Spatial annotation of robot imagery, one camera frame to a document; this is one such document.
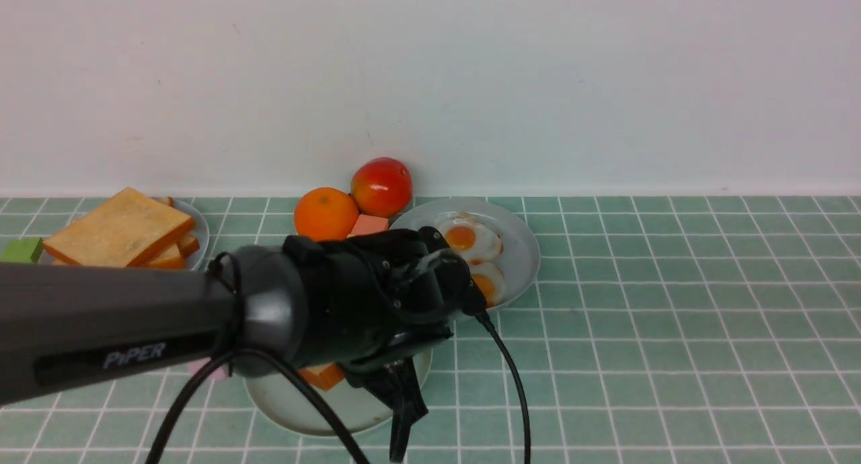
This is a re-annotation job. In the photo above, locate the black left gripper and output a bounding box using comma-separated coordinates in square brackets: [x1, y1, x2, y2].
[283, 226, 487, 463]

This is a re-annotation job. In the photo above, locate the toast slice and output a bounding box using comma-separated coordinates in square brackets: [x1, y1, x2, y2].
[145, 233, 200, 269]
[42, 187, 196, 268]
[299, 363, 345, 391]

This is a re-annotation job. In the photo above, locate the black cable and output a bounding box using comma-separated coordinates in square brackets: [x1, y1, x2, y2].
[145, 252, 532, 464]

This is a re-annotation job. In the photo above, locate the grey plate with eggs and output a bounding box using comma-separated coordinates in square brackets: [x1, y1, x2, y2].
[390, 197, 541, 311]

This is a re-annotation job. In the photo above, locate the pale green empty plate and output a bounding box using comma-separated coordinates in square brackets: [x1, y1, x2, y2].
[245, 372, 393, 438]

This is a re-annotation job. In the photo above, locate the green foam cube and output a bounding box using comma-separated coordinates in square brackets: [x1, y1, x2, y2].
[1, 237, 43, 264]

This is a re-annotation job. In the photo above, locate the red apple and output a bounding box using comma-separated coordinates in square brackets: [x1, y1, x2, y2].
[350, 157, 413, 219]

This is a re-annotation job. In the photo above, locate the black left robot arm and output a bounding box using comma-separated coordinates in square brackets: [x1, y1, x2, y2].
[1, 226, 487, 463]

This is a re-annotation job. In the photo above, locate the salmon foam cube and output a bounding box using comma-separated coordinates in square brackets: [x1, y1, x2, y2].
[347, 214, 389, 238]

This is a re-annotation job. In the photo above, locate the fried egg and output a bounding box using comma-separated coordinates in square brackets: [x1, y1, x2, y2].
[470, 262, 507, 308]
[434, 212, 504, 265]

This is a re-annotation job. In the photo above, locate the green checkered tablecloth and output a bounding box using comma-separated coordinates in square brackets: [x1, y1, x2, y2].
[2, 195, 860, 463]

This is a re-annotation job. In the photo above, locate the fried egg rear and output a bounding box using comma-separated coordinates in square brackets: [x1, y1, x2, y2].
[434, 212, 504, 265]

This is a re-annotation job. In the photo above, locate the orange fruit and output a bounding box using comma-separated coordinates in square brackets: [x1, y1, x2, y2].
[293, 186, 360, 241]

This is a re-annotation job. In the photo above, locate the fried egg front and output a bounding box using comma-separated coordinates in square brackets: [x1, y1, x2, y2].
[470, 262, 507, 308]

